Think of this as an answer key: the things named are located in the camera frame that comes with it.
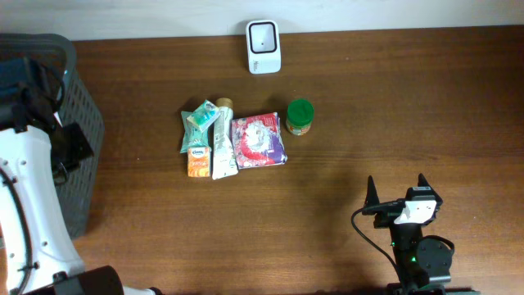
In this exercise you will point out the white cream tube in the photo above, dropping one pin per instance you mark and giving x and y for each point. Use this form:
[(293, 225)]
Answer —
[(224, 160)]

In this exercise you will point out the orange Kleenex tissue pack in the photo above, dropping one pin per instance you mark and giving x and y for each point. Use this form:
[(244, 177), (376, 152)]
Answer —
[(198, 164)]

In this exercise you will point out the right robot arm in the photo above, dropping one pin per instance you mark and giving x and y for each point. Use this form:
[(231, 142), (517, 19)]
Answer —
[(421, 263)]

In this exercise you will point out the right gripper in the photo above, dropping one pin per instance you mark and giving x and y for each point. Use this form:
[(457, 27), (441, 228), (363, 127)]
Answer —
[(387, 208)]

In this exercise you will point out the grey plastic mesh basket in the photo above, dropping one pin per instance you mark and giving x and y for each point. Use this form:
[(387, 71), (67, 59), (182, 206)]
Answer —
[(59, 52)]

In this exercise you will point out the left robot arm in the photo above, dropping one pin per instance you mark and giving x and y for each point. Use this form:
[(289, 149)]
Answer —
[(37, 153)]

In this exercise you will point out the teal wet wipes packet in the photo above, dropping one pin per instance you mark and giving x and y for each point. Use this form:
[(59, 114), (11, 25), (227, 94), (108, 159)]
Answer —
[(193, 137)]

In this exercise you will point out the green lid seasoning jar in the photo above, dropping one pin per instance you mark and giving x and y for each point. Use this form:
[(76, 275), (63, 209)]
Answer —
[(300, 114)]

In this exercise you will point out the teal Kleenex tissue pack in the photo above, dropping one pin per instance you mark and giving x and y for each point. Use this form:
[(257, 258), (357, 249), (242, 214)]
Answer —
[(204, 116)]

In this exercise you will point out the red purple pad packet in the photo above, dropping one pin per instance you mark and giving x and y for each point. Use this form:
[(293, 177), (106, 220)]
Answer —
[(257, 141)]

